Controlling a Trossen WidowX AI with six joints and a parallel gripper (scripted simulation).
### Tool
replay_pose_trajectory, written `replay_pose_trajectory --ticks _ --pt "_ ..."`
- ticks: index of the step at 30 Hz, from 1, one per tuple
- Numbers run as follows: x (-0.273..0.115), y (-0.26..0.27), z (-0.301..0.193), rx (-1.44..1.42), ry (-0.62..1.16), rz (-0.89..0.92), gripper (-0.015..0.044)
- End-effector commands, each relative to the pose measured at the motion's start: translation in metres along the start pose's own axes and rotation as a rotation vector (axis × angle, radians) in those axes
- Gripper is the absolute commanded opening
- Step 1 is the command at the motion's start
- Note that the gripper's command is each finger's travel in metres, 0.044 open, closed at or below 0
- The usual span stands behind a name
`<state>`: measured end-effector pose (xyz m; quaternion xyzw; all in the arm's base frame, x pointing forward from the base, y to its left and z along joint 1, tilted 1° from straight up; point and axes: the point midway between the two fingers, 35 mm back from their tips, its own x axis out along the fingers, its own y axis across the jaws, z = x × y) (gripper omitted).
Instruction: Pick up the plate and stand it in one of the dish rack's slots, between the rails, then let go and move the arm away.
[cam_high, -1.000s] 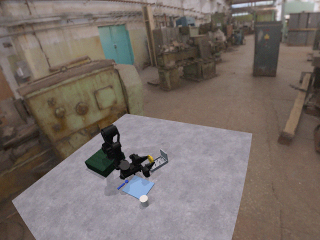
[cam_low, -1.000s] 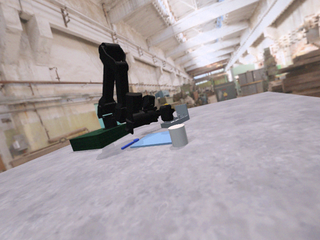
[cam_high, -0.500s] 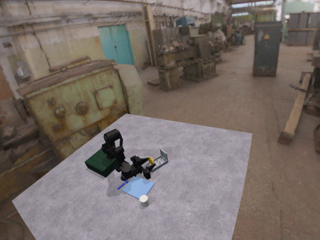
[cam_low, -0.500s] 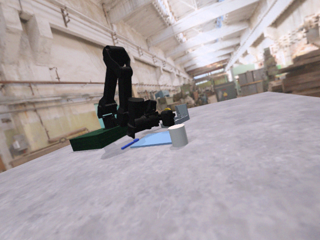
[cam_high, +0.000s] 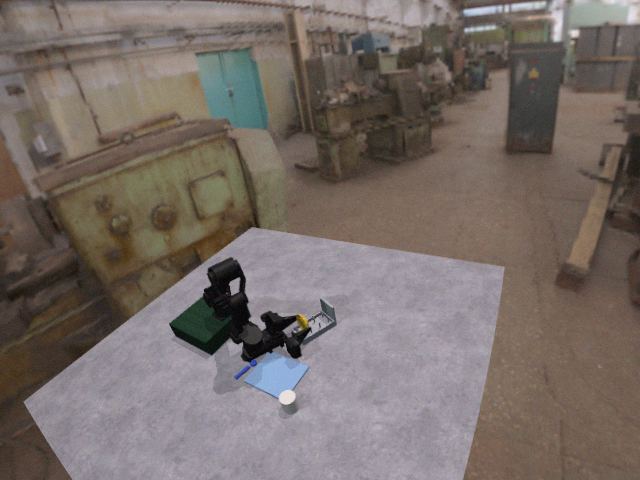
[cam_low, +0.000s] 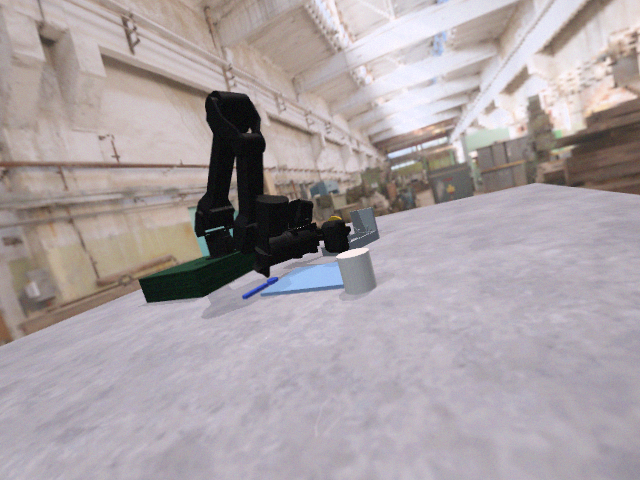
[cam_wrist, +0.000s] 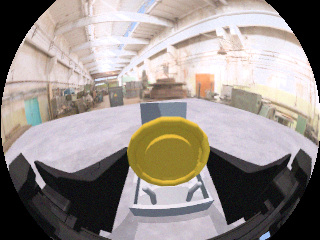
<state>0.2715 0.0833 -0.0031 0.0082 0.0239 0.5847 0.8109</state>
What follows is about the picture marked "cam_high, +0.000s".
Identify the grey cylinder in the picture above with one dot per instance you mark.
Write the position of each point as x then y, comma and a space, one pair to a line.
288, 401

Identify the light blue flat square mat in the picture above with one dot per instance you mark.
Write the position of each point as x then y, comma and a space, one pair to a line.
276, 373

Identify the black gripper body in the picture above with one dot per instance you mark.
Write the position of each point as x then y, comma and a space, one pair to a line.
292, 345

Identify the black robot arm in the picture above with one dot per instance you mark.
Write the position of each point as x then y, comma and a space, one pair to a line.
218, 296

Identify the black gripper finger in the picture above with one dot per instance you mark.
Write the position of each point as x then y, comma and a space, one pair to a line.
301, 334
288, 321

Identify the blue spoon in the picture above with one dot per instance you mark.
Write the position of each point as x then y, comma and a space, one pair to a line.
252, 363

